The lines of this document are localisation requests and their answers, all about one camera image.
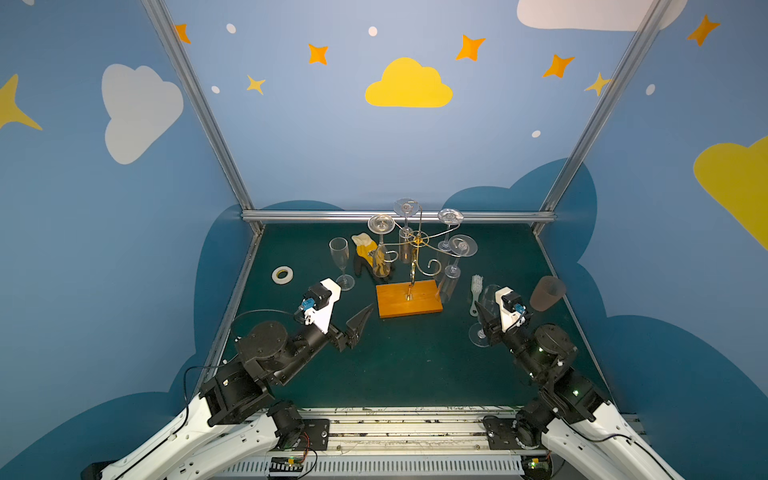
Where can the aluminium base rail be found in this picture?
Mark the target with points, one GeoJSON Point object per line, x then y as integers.
{"type": "Point", "coordinates": [437, 442]}

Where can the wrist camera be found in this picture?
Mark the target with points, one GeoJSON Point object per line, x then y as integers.
{"type": "Point", "coordinates": [316, 306]}
{"type": "Point", "coordinates": [513, 311]}

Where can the frosted brown plastic cup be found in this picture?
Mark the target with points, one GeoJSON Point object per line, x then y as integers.
{"type": "Point", "coordinates": [548, 291]}

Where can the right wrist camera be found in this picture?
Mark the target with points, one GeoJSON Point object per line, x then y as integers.
{"type": "Point", "coordinates": [513, 311]}

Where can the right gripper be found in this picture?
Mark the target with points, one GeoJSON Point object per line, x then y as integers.
{"type": "Point", "coordinates": [492, 325]}

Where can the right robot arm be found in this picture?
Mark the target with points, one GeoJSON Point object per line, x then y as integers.
{"type": "Point", "coordinates": [569, 417]}

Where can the white tape roll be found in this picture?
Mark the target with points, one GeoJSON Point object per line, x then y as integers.
{"type": "Point", "coordinates": [282, 275]}

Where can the gold wire glass rack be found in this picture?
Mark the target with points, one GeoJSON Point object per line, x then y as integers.
{"type": "Point", "coordinates": [419, 241]}

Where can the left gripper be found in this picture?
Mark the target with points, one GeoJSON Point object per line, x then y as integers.
{"type": "Point", "coordinates": [344, 336]}

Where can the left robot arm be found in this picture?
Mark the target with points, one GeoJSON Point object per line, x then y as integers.
{"type": "Point", "coordinates": [235, 414]}

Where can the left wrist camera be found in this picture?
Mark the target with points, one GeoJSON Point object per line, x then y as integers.
{"type": "Point", "coordinates": [316, 306]}

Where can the pale green scrub brush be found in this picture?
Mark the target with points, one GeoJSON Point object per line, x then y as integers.
{"type": "Point", "coordinates": [476, 291]}

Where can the aluminium frame back bar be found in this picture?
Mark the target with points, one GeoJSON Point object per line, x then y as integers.
{"type": "Point", "coordinates": [314, 216]}

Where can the orange wooden rack base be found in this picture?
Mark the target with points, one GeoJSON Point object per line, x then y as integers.
{"type": "Point", "coordinates": [405, 299]}

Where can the yellow black rubber glove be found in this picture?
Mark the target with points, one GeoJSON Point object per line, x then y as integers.
{"type": "Point", "coordinates": [363, 259]}

